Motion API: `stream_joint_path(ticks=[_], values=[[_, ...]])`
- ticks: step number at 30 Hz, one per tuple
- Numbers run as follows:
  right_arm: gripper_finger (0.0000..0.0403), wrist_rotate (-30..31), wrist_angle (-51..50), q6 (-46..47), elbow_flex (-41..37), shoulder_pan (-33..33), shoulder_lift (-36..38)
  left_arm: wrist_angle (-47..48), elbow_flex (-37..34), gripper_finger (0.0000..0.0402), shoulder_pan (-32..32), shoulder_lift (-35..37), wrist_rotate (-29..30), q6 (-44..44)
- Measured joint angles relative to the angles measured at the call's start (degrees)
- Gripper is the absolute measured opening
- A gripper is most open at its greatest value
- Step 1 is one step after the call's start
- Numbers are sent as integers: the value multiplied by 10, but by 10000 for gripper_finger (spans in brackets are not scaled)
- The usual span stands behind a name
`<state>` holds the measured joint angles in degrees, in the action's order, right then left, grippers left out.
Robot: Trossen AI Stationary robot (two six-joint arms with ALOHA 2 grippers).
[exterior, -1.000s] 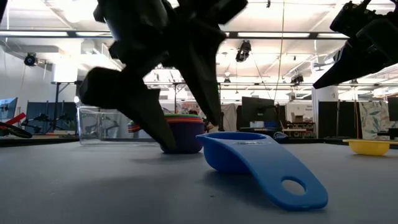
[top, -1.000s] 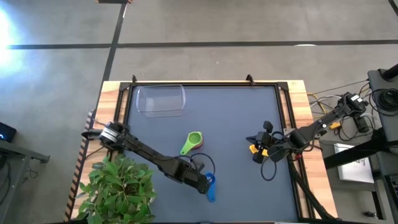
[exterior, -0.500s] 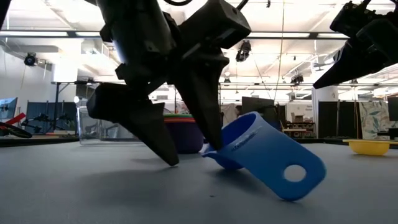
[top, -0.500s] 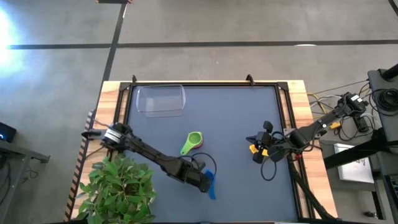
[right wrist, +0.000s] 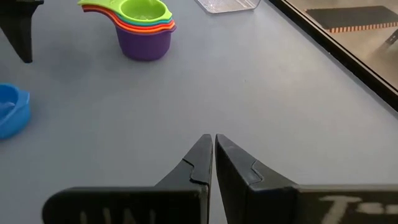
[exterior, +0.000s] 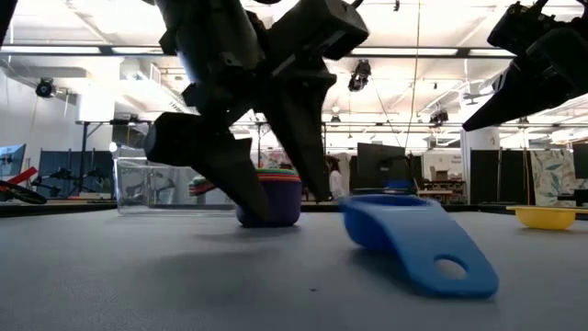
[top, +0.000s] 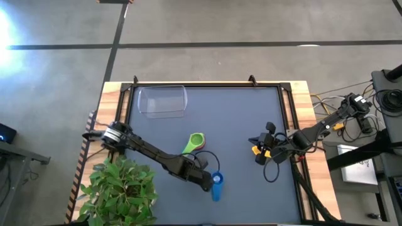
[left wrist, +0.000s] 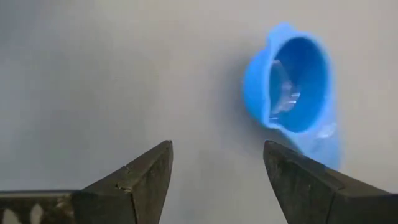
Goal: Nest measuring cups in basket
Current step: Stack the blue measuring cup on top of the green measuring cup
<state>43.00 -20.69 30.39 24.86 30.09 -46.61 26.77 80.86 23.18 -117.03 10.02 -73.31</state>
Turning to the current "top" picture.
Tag blue measuring cup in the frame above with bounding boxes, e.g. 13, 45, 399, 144
210, 171, 225, 202

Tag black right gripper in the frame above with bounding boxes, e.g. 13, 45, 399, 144
247, 133, 280, 166

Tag black equipment stand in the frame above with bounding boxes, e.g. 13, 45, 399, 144
326, 64, 402, 226

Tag tangled power cables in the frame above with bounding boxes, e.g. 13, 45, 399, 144
309, 80, 378, 142

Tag green measuring cup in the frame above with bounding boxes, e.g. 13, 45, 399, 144
182, 132, 207, 155

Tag coiled black cable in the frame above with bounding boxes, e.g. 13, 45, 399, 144
375, 89, 402, 117

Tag green potted plant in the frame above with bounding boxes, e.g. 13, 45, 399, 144
75, 155, 160, 226

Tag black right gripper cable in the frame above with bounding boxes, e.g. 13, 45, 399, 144
263, 156, 281, 185

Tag black device blue light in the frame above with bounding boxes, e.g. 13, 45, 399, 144
0, 122, 17, 144

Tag black metal cart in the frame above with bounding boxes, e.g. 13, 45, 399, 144
0, 139, 51, 226

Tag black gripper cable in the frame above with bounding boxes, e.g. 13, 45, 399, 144
263, 156, 281, 185
188, 149, 221, 172

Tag yellow black hazard tape strip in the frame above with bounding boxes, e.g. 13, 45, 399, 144
64, 109, 97, 224

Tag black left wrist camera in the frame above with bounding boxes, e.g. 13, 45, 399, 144
195, 156, 209, 170

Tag clear plastic basket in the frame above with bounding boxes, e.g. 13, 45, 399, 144
137, 85, 188, 119

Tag white box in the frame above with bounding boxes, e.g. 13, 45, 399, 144
337, 144, 379, 185

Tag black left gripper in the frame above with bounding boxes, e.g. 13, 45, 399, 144
178, 156, 216, 193

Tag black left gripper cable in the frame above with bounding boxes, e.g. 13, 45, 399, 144
188, 149, 221, 172

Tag black cable conduit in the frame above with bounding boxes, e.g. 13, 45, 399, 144
290, 156, 342, 223

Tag black power strip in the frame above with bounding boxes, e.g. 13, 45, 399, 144
357, 108, 374, 134

